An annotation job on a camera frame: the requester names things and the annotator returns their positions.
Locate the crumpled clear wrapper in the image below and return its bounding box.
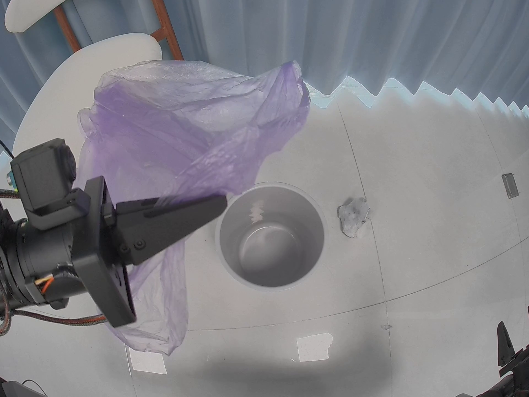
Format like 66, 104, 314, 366
338, 197, 371, 239

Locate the white padded wooden chair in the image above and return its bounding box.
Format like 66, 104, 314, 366
4, 0, 184, 160

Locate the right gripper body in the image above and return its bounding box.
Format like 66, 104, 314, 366
496, 343, 529, 397

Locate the purple plastic bag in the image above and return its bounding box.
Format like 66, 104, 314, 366
78, 59, 311, 355

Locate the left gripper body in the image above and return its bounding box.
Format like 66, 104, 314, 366
17, 176, 137, 328

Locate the white trash bin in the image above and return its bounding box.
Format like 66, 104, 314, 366
215, 181, 329, 293

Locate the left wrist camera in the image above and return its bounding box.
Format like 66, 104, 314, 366
10, 138, 91, 230

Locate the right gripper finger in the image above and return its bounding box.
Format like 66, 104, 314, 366
497, 321, 515, 367

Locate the pale blue curtain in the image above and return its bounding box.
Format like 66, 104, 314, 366
0, 0, 529, 156

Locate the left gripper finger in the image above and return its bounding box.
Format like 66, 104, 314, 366
112, 199, 227, 265
117, 196, 227, 218

